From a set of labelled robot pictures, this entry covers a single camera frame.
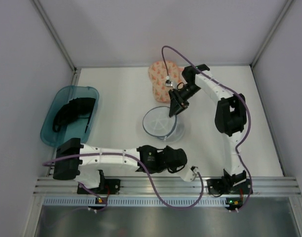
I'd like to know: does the black bra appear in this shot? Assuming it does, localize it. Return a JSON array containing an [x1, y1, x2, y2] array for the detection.
[[52, 97, 96, 133]]

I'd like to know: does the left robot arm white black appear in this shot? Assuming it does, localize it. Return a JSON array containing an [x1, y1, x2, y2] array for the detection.
[[53, 138, 194, 189]]

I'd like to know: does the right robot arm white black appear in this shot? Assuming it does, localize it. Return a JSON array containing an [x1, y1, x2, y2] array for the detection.
[[169, 64, 247, 190]]

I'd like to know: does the teal plastic bin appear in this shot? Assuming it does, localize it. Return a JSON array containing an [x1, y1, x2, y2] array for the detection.
[[40, 85, 100, 148]]

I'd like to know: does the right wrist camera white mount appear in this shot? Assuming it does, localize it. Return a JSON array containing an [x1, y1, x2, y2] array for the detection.
[[165, 76, 173, 87]]

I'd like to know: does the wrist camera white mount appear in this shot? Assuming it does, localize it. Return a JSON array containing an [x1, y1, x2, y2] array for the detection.
[[177, 165, 198, 182], [165, 76, 173, 87]]

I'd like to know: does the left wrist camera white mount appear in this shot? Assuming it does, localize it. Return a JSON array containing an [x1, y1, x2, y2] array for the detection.
[[177, 165, 198, 182]]

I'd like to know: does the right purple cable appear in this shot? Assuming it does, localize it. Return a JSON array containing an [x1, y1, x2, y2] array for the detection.
[[161, 45, 253, 210]]

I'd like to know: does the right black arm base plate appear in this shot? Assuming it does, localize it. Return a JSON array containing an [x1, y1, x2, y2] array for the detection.
[[207, 179, 251, 197]]

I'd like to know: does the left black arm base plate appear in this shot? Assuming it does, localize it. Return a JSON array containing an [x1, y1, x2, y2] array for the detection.
[[76, 178, 121, 195]]

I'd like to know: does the aluminium mounting rail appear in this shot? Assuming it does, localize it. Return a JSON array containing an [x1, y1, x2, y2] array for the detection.
[[33, 177, 301, 197]]

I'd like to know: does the white slotted cable duct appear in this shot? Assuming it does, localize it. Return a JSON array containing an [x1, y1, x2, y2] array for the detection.
[[43, 196, 240, 207]]

